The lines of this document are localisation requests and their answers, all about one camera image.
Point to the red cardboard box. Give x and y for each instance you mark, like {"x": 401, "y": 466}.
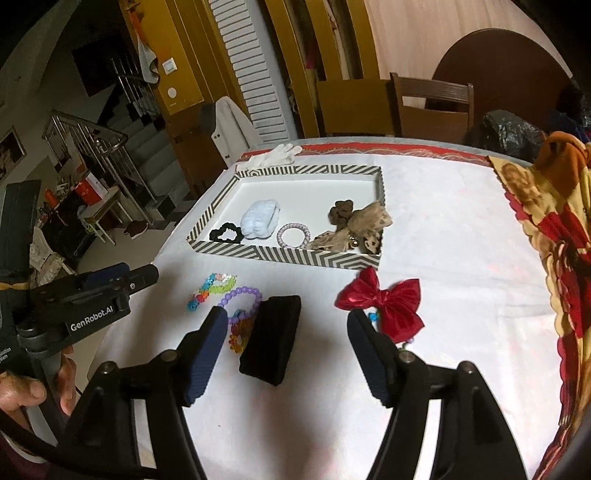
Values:
{"x": 92, "y": 187}

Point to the beige leopard print bow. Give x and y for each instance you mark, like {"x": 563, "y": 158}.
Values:
{"x": 369, "y": 219}

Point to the person's left hand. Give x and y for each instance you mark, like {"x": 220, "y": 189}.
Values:
{"x": 27, "y": 392}

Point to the yellow wooden door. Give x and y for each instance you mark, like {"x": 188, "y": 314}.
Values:
{"x": 189, "y": 27}

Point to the white round wall button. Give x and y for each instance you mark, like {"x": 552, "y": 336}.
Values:
{"x": 173, "y": 93}

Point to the framed wall picture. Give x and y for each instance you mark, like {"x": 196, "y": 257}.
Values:
{"x": 11, "y": 152}

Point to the yellow red printed blanket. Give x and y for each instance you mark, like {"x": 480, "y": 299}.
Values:
{"x": 563, "y": 221}

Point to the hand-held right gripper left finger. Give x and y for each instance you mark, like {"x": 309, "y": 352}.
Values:
{"x": 203, "y": 355}

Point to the white light switch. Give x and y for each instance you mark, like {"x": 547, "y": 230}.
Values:
{"x": 169, "y": 65}

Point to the white hanging towel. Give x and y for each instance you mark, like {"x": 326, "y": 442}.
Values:
{"x": 148, "y": 60}

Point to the brown wooden chair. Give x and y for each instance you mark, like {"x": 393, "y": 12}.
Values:
{"x": 434, "y": 90}

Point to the small white table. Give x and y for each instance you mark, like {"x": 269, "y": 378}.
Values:
{"x": 99, "y": 212}

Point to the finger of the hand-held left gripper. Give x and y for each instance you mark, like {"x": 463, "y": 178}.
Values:
{"x": 104, "y": 274}
{"x": 143, "y": 277}

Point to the red satin bow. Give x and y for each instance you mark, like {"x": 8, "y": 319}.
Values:
{"x": 397, "y": 304}

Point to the light blue scrunchie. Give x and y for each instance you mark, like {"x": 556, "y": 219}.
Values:
{"x": 261, "y": 219}

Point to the metal stair railing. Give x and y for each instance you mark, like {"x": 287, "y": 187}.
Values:
{"x": 87, "y": 124}

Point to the yellow wooden panels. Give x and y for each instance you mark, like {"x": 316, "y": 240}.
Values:
{"x": 286, "y": 46}

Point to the striped cardboard box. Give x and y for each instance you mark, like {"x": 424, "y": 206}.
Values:
{"x": 304, "y": 189}

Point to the dark round table top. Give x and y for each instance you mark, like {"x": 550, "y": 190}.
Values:
{"x": 508, "y": 74}

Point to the black scrunchie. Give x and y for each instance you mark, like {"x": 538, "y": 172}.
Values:
{"x": 213, "y": 234}

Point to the white tablecloth red border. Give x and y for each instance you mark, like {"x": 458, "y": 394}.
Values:
{"x": 438, "y": 207}

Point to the white louvered door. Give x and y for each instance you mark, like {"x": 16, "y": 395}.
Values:
{"x": 258, "y": 69}

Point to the brown wooden board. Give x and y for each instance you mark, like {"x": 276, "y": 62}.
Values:
{"x": 355, "y": 108}

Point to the dark blue plastic bag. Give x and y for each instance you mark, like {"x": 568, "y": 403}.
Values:
{"x": 572, "y": 110}

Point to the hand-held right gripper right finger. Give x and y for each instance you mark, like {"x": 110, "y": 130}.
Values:
{"x": 369, "y": 360}

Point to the black plastic bag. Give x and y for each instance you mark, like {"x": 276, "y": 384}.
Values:
{"x": 508, "y": 129}

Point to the beige coat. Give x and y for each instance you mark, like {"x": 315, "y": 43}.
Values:
{"x": 231, "y": 134}

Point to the white glove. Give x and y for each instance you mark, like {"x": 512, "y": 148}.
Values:
{"x": 277, "y": 156}

